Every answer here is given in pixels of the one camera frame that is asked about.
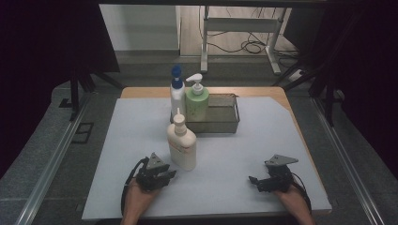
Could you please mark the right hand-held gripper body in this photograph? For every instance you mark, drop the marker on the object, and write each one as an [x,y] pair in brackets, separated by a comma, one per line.
[278,179]

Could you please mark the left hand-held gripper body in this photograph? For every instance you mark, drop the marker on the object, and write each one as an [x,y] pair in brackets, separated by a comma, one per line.
[151,176]

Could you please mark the cream pump bottle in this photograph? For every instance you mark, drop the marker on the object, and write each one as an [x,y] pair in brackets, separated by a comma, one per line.
[183,146]

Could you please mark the metal mesh basket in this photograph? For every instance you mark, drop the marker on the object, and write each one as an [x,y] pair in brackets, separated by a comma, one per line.
[220,120]

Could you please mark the green pump bottle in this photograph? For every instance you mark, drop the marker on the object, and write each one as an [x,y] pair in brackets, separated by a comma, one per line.
[197,104]

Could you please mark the white bottle with blue pump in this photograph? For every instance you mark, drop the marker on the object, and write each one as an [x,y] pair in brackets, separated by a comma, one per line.
[177,97]

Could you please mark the person's left hand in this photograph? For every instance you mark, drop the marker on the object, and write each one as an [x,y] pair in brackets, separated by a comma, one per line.
[139,195]

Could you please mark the person's right hand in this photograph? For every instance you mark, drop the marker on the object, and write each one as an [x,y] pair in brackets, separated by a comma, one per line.
[292,200]

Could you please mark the black metal stand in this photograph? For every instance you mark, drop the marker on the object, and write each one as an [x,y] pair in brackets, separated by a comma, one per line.
[328,100]
[75,93]

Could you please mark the white cabinet panel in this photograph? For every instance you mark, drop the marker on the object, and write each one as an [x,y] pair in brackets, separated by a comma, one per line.
[140,26]

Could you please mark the dark curtain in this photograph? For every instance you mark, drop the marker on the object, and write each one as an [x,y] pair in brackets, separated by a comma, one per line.
[366,62]
[47,47]

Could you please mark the aluminium rail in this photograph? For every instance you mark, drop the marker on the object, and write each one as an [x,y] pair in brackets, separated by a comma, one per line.
[50,162]
[347,162]

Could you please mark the white desk frame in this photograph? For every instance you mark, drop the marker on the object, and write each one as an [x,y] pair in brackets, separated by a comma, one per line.
[241,24]

